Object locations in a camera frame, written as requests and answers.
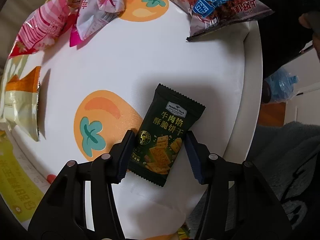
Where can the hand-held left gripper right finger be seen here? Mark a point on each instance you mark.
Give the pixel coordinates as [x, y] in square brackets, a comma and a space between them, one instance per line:
[193, 157]

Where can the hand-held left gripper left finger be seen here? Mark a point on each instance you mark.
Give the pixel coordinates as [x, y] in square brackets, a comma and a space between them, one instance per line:
[125, 160]

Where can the dark green cracker packet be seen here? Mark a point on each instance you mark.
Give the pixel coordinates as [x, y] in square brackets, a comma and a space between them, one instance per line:
[170, 120]

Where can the yellow printed box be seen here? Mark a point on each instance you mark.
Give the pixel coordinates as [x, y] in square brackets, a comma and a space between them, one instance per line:
[17, 180]

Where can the grey fuzzy rug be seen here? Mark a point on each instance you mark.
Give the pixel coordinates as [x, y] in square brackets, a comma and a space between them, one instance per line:
[287, 160]

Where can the white orange-print tablecloth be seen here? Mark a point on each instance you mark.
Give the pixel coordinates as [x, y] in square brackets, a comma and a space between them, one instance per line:
[112, 65]

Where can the blue plastic water bottle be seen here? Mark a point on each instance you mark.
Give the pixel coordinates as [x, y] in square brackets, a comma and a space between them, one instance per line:
[281, 85]

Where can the cream orange snack packet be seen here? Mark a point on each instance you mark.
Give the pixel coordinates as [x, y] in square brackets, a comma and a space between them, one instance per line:
[20, 105]

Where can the person's dark clothing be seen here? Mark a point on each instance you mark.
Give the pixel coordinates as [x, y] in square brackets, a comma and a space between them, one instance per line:
[287, 45]

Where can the pink white snack packet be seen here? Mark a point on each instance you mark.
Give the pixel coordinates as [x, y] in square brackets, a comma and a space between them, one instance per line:
[100, 12]

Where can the brown blue snack packet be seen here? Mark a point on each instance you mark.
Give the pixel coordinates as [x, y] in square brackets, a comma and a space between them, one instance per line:
[220, 7]

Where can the pink striped snack packet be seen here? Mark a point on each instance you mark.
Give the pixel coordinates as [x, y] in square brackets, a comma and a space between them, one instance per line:
[42, 27]

